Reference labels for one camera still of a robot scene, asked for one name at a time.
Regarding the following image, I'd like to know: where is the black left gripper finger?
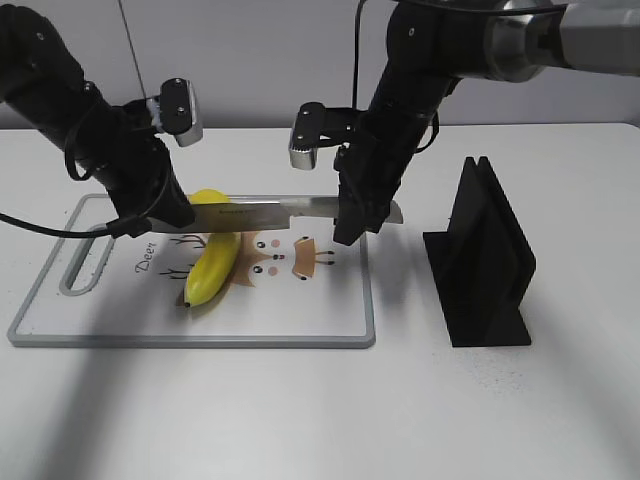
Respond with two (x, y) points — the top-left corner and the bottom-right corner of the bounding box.
(144, 174), (196, 233)

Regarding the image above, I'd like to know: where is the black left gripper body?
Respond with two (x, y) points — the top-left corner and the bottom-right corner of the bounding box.
(96, 99), (172, 220)

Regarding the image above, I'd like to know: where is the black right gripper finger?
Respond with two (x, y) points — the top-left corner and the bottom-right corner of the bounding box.
(367, 197), (392, 233)
(333, 189), (366, 245)

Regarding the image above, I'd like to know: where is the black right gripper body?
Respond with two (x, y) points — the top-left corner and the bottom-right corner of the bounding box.
(334, 112), (425, 210)

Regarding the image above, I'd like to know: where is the yellow plastic banana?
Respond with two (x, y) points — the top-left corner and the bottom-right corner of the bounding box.
(182, 188), (241, 308)

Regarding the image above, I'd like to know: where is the white-handled kitchen knife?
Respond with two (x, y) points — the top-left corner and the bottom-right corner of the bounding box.
(149, 196), (404, 235)

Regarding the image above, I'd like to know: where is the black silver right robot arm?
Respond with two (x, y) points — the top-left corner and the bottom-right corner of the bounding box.
(333, 1), (639, 245)

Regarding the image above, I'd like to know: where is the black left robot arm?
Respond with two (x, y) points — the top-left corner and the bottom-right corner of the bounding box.
(1, 3), (203, 236)

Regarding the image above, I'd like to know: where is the white grey-rimmed cutting board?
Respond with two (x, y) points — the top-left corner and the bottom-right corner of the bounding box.
(7, 217), (375, 349)

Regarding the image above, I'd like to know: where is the black knife stand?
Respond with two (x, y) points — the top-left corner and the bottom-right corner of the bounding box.
(423, 156), (536, 347)

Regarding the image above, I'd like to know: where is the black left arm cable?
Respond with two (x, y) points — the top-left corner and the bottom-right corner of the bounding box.
(0, 112), (171, 241)

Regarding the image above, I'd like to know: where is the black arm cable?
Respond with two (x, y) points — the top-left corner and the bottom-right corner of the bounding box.
(352, 0), (371, 111)
(0, 112), (171, 241)

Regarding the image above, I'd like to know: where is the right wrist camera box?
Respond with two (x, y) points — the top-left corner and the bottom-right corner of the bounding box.
(288, 102), (361, 170)

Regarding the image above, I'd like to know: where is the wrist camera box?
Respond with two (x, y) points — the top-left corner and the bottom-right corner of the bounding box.
(288, 102), (361, 170)
(146, 77), (203, 148)

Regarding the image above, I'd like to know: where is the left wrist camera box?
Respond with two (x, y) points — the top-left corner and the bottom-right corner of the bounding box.
(146, 77), (203, 148)

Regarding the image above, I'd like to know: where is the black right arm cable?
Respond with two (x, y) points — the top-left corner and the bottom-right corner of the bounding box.
(352, 0), (371, 111)

